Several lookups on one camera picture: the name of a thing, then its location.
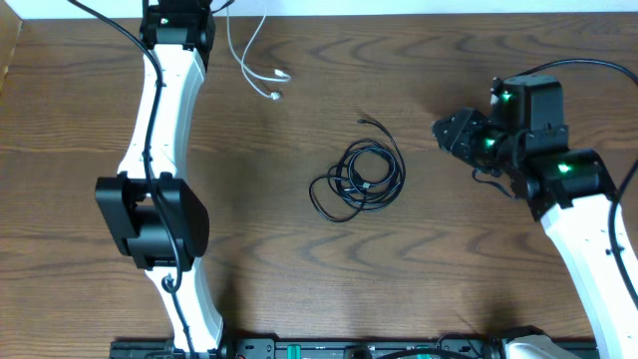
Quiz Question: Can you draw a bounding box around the black usb cable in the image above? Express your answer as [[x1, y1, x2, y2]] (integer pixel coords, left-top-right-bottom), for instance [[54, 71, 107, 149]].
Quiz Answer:
[[307, 116, 408, 224]]

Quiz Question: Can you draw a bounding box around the white usb cable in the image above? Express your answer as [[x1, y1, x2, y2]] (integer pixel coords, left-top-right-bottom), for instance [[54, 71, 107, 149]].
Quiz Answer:
[[224, 0, 292, 102]]

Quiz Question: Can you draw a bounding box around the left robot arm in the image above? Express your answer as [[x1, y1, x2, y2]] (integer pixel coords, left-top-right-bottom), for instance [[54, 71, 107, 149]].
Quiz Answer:
[[95, 0, 224, 358]]

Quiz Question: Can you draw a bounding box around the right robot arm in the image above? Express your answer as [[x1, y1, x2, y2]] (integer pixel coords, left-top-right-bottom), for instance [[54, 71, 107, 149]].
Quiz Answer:
[[432, 75, 637, 358]]

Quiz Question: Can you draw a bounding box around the cardboard panel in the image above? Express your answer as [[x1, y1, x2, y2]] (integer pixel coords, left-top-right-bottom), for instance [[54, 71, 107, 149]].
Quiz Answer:
[[0, 0, 23, 89]]

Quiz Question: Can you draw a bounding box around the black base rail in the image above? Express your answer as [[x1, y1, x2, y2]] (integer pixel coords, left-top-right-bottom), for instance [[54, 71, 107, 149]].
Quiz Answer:
[[109, 325, 599, 359]]

